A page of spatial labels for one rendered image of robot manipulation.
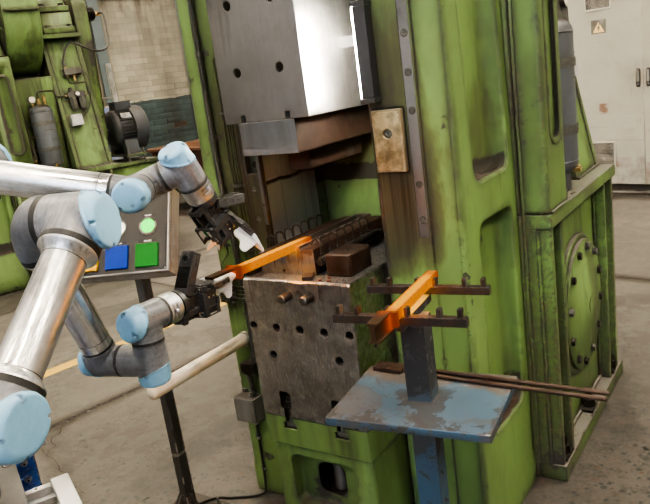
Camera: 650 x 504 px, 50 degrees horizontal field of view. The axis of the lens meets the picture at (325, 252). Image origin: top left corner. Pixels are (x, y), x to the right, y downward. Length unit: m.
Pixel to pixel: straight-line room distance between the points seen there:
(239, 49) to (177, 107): 9.36
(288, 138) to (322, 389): 0.73
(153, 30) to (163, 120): 1.34
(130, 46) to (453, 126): 9.42
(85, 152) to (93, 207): 5.46
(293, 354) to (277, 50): 0.87
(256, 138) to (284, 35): 0.30
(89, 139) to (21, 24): 1.11
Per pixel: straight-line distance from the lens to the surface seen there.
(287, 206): 2.32
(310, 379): 2.09
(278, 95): 1.96
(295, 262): 2.04
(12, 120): 6.58
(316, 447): 2.20
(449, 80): 1.86
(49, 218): 1.43
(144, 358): 1.63
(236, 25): 2.03
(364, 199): 2.43
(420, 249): 1.97
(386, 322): 1.49
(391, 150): 1.93
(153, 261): 2.20
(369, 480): 2.16
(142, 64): 11.12
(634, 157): 7.16
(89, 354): 1.68
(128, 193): 1.56
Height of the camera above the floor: 1.46
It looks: 14 degrees down
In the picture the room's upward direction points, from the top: 8 degrees counter-clockwise
